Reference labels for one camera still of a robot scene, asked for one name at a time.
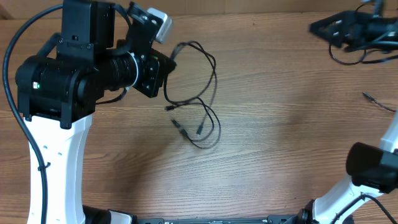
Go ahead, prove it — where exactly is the long black usb cable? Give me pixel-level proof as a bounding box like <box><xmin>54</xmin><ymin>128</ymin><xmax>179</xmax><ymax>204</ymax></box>
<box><xmin>328</xmin><ymin>43</ymin><xmax>398</xmax><ymax>113</ymax></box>

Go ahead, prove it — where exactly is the short black usb cable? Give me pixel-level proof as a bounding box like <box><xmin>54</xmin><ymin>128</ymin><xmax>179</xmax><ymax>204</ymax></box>
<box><xmin>163</xmin><ymin>40</ymin><xmax>221</xmax><ymax>150</ymax></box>

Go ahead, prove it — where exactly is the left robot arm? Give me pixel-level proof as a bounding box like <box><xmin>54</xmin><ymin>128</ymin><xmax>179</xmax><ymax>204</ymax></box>
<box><xmin>16</xmin><ymin>1</ymin><xmax>176</xmax><ymax>223</ymax></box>

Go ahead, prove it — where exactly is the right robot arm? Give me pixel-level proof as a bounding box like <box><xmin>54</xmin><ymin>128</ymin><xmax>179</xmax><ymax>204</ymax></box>
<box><xmin>287</xmin><ymin>0</ymin><xmax>397</xmax><ymax>223</ymax></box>

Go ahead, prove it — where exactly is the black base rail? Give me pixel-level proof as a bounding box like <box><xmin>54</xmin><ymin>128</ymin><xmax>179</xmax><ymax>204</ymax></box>
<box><xmin>83</xmin><ymin>205</ymin><xmax>312</xmax><ymax>224</ymax></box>

